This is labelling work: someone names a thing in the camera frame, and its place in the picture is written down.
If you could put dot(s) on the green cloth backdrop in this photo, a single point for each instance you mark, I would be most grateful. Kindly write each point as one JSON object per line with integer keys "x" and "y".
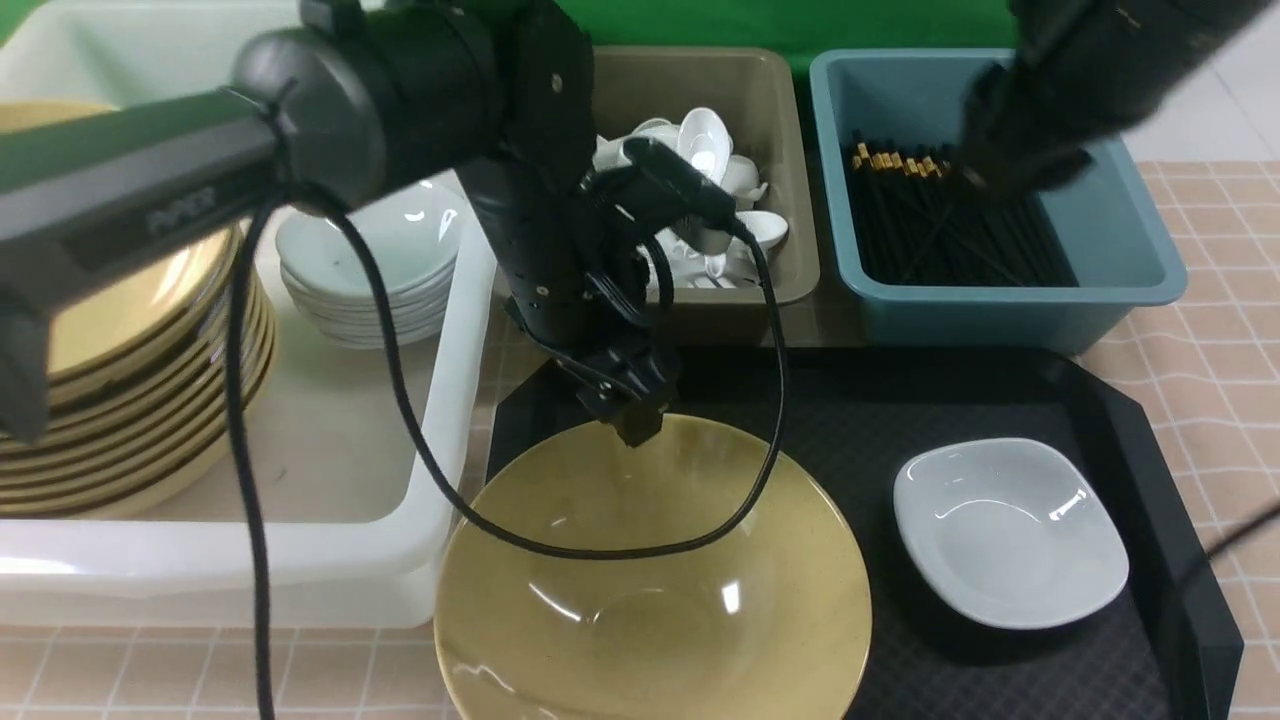
{"x": 797, "y": 30}

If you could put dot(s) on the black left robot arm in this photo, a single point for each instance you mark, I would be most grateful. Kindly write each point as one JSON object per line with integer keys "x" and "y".
{"x": 331, "y": 115}

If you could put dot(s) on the black serving tray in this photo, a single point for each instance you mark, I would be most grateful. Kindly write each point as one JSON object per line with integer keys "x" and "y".
{"x": 1167, "y": 648}

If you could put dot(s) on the pile of black chopsticks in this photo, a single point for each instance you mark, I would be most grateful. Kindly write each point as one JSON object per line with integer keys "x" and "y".
{"x": 913, "y": 231}

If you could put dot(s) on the white square sauce dish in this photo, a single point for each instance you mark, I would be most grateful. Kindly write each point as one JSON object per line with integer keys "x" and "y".
{"x": 1009, "y": 534}

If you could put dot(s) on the stack of yellow bowls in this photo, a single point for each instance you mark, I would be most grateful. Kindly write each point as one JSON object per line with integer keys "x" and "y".
{"x": 138, "y": 411}

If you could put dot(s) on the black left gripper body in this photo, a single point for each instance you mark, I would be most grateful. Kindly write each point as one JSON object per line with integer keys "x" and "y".
{"x": 619, "y": 371}

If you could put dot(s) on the stack of white dishes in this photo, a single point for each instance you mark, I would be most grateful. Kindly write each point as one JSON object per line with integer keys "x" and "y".
{"x": 414, "y": 237}

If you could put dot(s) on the yellow noodle bowl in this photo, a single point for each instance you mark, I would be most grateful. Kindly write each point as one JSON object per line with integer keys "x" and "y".
{"x": 771, "y": 622}

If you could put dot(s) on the white plastic tub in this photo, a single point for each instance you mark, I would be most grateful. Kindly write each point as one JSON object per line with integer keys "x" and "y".
{"x": 355, "y": 526}

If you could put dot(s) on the pile of white spoons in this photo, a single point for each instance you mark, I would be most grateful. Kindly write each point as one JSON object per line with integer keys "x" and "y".
{"x": 703, "y": 140}

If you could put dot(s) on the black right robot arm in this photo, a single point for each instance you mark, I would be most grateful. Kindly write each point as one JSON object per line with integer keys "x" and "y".
{"x": 1082, "y": 71}

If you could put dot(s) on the blue plastic chopstick bin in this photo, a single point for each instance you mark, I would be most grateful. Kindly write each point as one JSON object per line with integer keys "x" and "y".
{"x": 1117, "y": 243}

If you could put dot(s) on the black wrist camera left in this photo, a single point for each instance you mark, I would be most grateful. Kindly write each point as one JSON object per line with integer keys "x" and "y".
{"x": 656, "y": 189}

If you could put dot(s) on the olive plastic spoon bin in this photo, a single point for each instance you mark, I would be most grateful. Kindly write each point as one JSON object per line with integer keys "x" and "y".
{"x": 753, "y": 92}

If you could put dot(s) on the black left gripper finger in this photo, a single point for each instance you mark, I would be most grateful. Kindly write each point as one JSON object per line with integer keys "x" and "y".
{"x": 636, "y": 424}

